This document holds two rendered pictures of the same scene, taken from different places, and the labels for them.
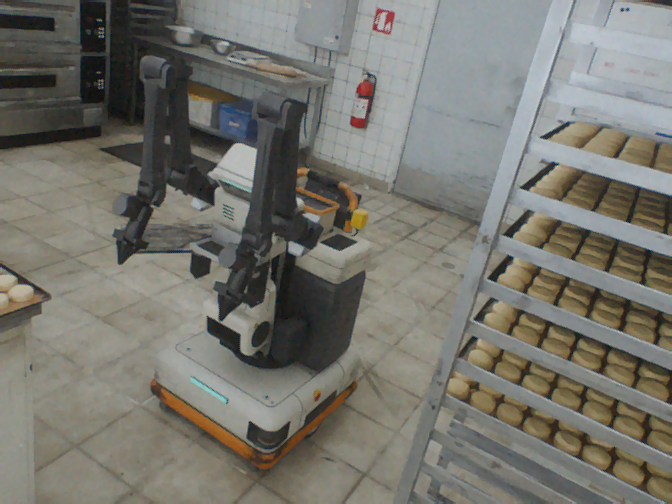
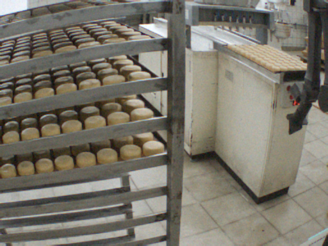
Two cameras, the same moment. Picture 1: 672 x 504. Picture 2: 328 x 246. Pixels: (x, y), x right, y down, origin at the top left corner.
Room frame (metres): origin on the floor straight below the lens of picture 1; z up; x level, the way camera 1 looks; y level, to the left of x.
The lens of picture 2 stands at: (1.86, -1.03, 1.40)
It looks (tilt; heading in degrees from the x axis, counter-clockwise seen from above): 24 degrees down; 132
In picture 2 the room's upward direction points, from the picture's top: straight up
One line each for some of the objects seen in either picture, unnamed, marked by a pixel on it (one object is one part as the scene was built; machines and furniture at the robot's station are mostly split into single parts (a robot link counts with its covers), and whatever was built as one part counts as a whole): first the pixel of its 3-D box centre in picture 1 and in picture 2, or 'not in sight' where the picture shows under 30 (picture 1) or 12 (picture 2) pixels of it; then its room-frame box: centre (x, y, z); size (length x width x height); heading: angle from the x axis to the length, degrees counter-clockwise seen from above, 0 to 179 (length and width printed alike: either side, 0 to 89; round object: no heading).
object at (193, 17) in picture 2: not in sight; (227, 24); (0.46, 1.21, 1.01); 0.72 x 0.33 x 0.34; 62
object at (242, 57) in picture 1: (249, 59); not in sight; (5.58, 1.12, 0.92); 0.32 x 0.30 x 0.09; 161
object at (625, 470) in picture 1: (628, 472); not in sight; (0.87, -0.63, 0.96); 0.05 x 0.05 x 0.02
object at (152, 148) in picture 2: not in sight; (153, 149); (1.30, -0.45, 0.96); 0.05 x 0.05 x 0.02
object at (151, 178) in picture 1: (154, 133); not in sight; (1.70, 0.60, 1.18); 0.11 x 0.06 x 0.43; 62
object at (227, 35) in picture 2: not in sight; (235, 38); (0.43, 1.39, 0.87); 2.01 x 0.03 x 0.07; 152
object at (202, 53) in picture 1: (223, 97); not in sight; (5.73, 1.36, 0.49); 1.90 x 0.72 x 0.98; 64
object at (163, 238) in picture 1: (172, 237); not in sight; (3.40, 1.04, 0.01); 0.60 x 0.40 x 0.03; 118
